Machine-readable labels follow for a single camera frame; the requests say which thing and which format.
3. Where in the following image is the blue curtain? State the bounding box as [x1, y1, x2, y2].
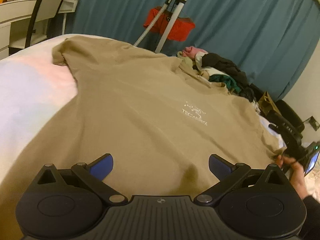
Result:
[47, 0, 320, 103]

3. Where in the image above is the beige t-shirt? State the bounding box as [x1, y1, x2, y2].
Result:
[0, 35, 288, 240]

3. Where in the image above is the garment steamer pole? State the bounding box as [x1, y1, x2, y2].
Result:
[155, 0, 187, 53]

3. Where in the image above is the pile of mixed clothes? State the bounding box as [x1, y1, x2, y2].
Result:
[177, 46, 260, 113]

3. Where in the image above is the person right hand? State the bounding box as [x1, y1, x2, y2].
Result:
[275, 155, 309, 200]

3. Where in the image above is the red garment on hanger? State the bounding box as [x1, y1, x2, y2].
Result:
[143, 7, 195, 42]

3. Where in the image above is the white desk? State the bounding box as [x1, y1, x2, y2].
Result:
[1, 0, 78, 60]

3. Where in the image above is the wall power socket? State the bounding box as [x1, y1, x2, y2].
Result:
[309, 116, 320, 131]

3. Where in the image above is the brown paper bag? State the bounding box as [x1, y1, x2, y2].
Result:
[258, 92, 279, 115]

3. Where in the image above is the white black chair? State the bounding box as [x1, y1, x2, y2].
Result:
[24, 0, 63, 48]

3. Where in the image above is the white pastel bed duvet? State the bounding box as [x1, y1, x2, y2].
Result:
[0, 33, 320, 201]

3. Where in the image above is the black armchair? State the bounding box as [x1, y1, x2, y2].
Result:
[275, 100, 305, 133]

